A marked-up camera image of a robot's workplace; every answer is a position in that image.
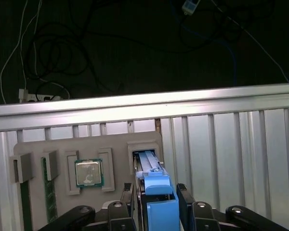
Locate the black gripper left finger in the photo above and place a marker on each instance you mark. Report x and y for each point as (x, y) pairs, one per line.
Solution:
(125, 216)

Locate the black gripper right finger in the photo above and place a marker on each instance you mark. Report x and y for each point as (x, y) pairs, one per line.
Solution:
(202, 216)

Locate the hard disk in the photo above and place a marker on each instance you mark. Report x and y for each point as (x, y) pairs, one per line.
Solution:
(159, 183)

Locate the silver CPU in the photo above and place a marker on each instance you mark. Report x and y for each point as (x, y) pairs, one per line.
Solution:
(88, 173)

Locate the green RAM stick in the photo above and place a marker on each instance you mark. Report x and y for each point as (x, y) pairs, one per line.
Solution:
(50, 199)

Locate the grey parts rack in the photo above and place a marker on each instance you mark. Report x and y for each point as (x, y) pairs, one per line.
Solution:
(62, 146)

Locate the white power strip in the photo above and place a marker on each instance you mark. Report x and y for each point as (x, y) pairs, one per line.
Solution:
(22, 94)

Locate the white adapter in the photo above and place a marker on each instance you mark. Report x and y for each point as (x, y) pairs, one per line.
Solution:
(188, 6)

